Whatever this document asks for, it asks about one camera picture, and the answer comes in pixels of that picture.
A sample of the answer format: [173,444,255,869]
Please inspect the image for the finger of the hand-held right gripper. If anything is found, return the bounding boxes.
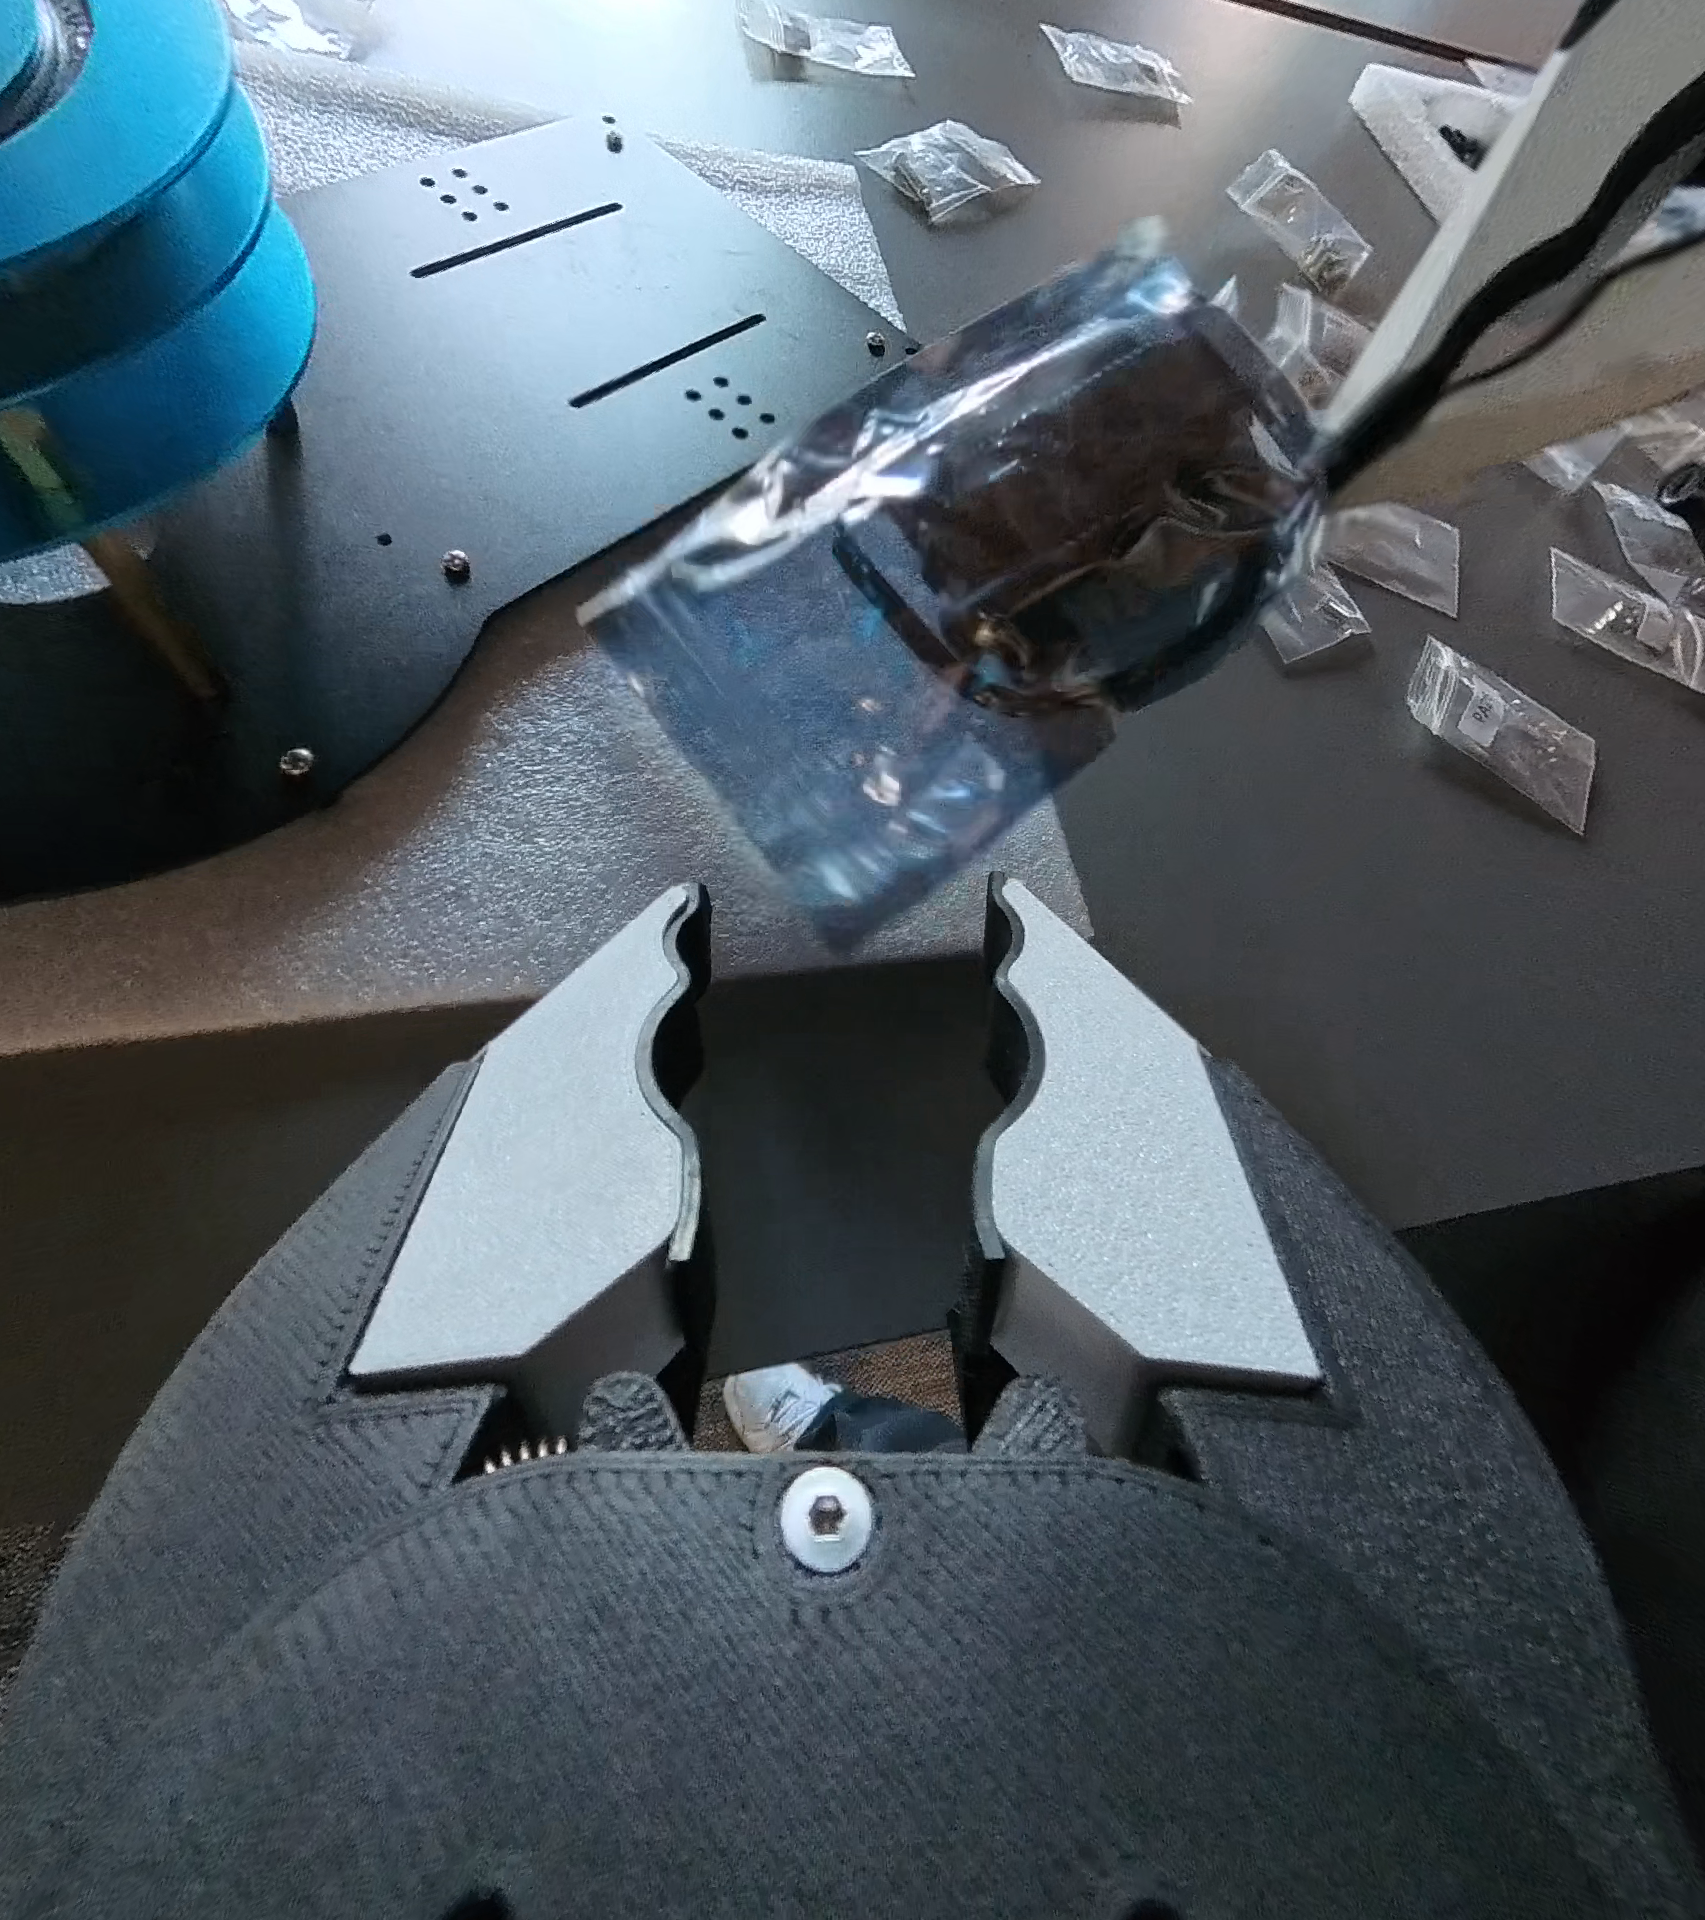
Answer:
[1358,0,1705,428]
[1315,106,1705,519]

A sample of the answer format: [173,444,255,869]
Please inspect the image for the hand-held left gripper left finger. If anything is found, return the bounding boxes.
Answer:
[341,882,712,1417]

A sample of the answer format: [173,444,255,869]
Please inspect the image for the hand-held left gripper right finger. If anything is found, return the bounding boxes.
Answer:
[959,874,1332,1406]

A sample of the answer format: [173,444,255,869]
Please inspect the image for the labelled screw packet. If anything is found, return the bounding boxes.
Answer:
[718,1363,970,1461]

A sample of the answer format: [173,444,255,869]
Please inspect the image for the dark parts bag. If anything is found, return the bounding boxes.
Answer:
[575,234,1341,955]

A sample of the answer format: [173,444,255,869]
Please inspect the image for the blue toy robot arm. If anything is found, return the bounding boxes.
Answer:
[0,0,323,602]

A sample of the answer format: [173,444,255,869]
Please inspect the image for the dark grey desk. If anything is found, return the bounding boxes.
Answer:
[0,0,1705,1563]

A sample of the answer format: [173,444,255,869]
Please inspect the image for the white foam tray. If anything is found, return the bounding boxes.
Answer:
[1346,58,1540,234]

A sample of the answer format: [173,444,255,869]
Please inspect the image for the scattered small clear zip bags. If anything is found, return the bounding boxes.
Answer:
[217,0,1705,840]

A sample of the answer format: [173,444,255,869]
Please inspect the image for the black metal base plate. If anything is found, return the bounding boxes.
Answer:
[0,113,921,915]

